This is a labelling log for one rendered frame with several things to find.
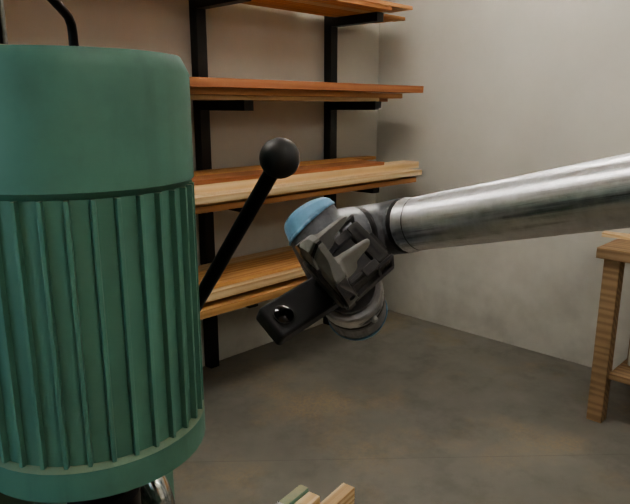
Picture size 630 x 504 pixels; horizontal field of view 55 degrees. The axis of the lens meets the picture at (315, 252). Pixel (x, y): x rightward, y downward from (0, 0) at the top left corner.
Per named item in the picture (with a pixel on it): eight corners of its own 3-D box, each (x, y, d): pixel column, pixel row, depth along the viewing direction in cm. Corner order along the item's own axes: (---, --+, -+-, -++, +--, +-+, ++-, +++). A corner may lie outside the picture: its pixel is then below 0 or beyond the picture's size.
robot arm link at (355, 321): (306, 294, 85) (352, 345, 82) (300, 285, 81) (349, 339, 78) (353, 252, 86) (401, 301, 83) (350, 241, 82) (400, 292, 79)
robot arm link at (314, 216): (324, 221, 104) (357, 283, 100) (268, 230, 97) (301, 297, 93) (351, 188, 98) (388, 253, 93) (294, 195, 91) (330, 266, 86)
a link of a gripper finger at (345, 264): (354, 212, 60) (360, 242, 69) (309, 251, 60) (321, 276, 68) (375, 233, 59) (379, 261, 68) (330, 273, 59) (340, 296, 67)
